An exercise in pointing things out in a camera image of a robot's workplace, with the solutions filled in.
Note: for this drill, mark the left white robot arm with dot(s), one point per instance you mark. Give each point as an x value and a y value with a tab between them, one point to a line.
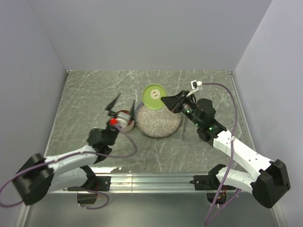
41	175

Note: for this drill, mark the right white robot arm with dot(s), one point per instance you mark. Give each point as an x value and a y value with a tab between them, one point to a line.
265	179

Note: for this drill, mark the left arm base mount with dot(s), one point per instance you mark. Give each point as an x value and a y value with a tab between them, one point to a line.
93	182

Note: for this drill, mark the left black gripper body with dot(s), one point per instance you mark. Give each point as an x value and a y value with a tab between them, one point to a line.
113	133

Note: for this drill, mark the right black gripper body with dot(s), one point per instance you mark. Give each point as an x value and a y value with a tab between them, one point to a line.
188	108

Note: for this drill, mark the metal food tongs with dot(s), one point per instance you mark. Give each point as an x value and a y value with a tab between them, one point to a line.
184	129

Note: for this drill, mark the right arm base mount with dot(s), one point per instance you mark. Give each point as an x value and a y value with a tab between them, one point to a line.
209	181

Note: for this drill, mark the speckled ceramic plate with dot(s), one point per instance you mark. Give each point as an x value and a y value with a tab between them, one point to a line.
159	123

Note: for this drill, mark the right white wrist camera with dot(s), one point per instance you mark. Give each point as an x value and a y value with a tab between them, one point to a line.
196	85

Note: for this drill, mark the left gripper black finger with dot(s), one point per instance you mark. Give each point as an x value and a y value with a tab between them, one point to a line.
111	105
132	110

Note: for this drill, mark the aluminium mounting rail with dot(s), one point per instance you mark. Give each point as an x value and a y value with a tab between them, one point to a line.
130	183

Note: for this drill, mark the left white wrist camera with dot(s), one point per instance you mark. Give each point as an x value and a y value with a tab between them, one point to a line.
122	119

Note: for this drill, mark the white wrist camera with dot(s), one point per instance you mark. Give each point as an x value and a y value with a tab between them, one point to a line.
196	85
122	119

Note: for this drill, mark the green round lid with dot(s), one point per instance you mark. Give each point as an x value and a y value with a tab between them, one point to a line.
152	95

